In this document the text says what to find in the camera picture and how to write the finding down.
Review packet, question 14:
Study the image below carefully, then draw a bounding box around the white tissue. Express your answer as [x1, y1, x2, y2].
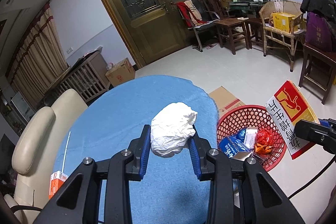
[150, 102, 198, 158]

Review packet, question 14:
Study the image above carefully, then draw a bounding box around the blue white small carton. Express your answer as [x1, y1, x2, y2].
[218, 136, 252, 161]

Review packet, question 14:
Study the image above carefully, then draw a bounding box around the orange white warning sign box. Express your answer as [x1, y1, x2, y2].
[265, 80, 320, 160]

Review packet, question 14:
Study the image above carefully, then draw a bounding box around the red wrapper ball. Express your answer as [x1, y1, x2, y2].
[256, 128, 274, 146]

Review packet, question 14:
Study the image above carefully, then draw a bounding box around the white purple medicine box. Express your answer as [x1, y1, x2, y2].
[244, 127, 258, 150]

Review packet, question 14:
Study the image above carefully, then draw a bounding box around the orange wrapper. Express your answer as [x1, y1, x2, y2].
[255, 143, 273, 155]

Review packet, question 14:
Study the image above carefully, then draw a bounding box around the blue table cloth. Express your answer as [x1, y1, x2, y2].
[53, 75, 219, 223]

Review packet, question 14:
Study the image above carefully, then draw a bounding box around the cardboard box under basket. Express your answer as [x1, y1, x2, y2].
[209, 86, 244, 118]

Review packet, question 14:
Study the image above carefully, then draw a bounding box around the red plastic mesh basket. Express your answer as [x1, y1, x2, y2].
[217, 105, 286, 171]

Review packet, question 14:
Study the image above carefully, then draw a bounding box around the dark wooden side table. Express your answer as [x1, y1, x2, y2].
[298, 42, 335, 105]

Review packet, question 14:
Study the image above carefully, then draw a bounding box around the white thin stick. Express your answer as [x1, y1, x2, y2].
[61, 131, 71, 173]

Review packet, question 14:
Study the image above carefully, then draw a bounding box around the cardboard box by door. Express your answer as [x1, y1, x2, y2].
[105, 58, 135, 88]

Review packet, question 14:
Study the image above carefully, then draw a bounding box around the wooden slatted crib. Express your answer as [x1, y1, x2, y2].
[42, 50, 112, 105]

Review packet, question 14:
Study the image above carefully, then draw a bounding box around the orange white medicine box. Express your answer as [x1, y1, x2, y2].
[49, 170, 68, 199]

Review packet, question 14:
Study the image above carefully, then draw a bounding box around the purple bag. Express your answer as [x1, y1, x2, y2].
[305, 12, 333, 52]

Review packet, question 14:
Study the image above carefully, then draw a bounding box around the cream leather sofa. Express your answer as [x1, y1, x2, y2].
[3, 89, 88, 223]

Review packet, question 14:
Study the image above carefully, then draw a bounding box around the wicker armchair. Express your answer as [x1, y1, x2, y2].
[259, 0, 306, 72]

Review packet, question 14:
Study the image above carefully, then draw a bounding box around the yellow box on chair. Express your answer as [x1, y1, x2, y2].
[272, 12, 295, 33]

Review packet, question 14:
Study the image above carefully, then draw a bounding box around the dark wooden stool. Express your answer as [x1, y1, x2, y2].
[215, 18, 250, 55]

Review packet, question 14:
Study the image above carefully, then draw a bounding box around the beige striped curtain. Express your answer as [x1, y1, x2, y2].
[5, 2, 68, 109]

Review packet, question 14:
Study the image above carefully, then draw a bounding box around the chair with red cloth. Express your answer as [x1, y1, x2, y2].
[175, 0, 220, 52]

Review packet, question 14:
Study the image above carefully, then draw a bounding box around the black cable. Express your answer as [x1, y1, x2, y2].
[287, 154, 336, 200]

